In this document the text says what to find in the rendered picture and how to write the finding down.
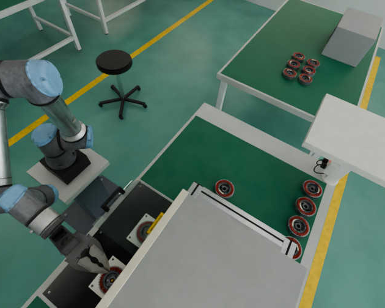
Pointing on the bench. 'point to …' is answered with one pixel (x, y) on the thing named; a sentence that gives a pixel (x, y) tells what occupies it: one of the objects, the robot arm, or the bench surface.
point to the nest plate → (101, 275)
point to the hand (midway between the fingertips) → (106, 269)
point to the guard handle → (112, 198)
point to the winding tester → (205, 266)
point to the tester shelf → (243, 219)
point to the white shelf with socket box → (352, 142)
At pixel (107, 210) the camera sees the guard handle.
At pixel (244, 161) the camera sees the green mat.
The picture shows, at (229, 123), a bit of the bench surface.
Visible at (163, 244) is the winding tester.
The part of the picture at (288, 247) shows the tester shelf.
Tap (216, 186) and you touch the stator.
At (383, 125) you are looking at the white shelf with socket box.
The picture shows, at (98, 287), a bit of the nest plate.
